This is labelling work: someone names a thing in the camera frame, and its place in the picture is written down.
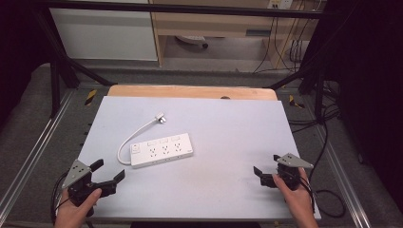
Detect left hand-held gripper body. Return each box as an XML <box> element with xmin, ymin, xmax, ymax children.
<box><xmin>61</xmin><ymin>159</ymin><xmax>118</xmax><ymax>207</ymax></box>

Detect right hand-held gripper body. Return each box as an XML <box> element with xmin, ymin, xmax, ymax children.
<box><xmin>259</xmin><ymin>153</ymin><xmax>315</xmax><ymax>192</ymax></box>

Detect white power strip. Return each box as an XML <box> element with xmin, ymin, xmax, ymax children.
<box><xmin>129</xmin><ymin>132</ymin><xmax>195</xmax><ymax>169</ymax></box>

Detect person's left hand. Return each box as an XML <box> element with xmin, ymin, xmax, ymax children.
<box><xmin>54</xmin><ymin>188</ymin><xmax>103</xmax><ymax>228</ymax></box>

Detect person's right hand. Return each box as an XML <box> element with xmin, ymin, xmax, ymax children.
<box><xmin>272</xmin><ymin>166</ymin><xmax>319</xmax><ymax>228</ymax></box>

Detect yellow black tape marker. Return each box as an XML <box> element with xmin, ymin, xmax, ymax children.
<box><xmin>84</xmin><ymin>88</ymin><xmax>98</xmax><ymax>106</ymax></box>
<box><xmin>288</xmin><ymin>94</ymin><xmax>305</xmax><ymax>109</ymax></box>

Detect black metal stand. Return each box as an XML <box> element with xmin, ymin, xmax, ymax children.
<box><xmin>32</xmin><ymin>8</ymin><xmax>117</xmax><ymax>119</ymax></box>
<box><xmin>268</xmin><ymin>60</ymin><xmax>329</xmax><ymax>123</ymax></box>

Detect wooden table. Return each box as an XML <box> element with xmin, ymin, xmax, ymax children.
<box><xmin>106</xmin><ymin>84</ymin><xmax>278</xmax><ymax>102</ymax></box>

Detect black curtain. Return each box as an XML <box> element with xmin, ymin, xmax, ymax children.
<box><xmin>0</xmin><ymin>0</ymin><xmax>53</xmax><ymax>127</ymax></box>
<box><xmin>324</xmin><ymin>0</ymin><xmax>403</xmax><ymax>205</ymax></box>

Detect white cabinet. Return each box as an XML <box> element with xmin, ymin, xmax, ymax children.
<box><xmin>48</xmin><ymin>7</ymin><xmax>159</xmax><ymax>62</ymax></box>

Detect office chair base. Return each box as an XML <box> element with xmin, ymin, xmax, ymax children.
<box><xmin>175</xmin><ymin>34</ymin><xmax>210</xmax><ymax>49</ymax></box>

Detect light wooden desk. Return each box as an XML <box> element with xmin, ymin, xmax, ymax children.
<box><xmin>148</xmin><ymin>0</ymin><xmax>321</xmax><ymax>69</ymax></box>

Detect black metal crossbar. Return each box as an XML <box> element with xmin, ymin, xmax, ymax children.
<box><xmin>44</xmin><ymin>0</ymin><xmax>325</xmax><ymax>19</ymax></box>

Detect white power strip cable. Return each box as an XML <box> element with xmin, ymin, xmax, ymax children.
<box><xmin>117</xmin><ymin>118</ymin><xmax>160</xmax><ymax>166</ymax></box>

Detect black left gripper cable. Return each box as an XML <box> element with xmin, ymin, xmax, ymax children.
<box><xmin>49</xmin><ymin>170</ymin><xmax>71</xmax><ymax>224</ymax></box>

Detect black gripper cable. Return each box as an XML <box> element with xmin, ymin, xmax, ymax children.
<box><xmin>307</xmin><ymin>122</ymin><xmax>347</xmax><ymax>219</ymax></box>
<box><xmin>49</xmin><ymin>170</ymin><xmax>71</xmax><ymax>224</ymax></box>

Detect aluminium rail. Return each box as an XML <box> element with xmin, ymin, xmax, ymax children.
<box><xmin>0</xmin><ymin>89</ymin><xmax>76</xmax><ymax>217</ymax></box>
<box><xmin>316</xmin><ymin>124</ymin><xmax>373</xmax><ymax>228</ymax></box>

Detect black floor cables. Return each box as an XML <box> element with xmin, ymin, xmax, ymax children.
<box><xmin>287</xmin><ymin>80</ymin><xmax>342</xmax><ymax>135</ymax></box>

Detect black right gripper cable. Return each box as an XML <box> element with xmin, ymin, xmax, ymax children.
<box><xmin>307</xmin><ymin>122</ymin><xmax>347</xmax><ymax>219</ymax></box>

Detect bundle of hanging cables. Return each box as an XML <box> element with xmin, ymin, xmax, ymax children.
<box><xmin>252</xmin><ymin>9</ymin><xmax>316</xmax><ymax>74</ymax></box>

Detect white wall socket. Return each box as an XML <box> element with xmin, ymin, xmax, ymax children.
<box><xmin>267</xmin><ymin>0</ymin><xmax>295</xmax><ymax>10</ymax></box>

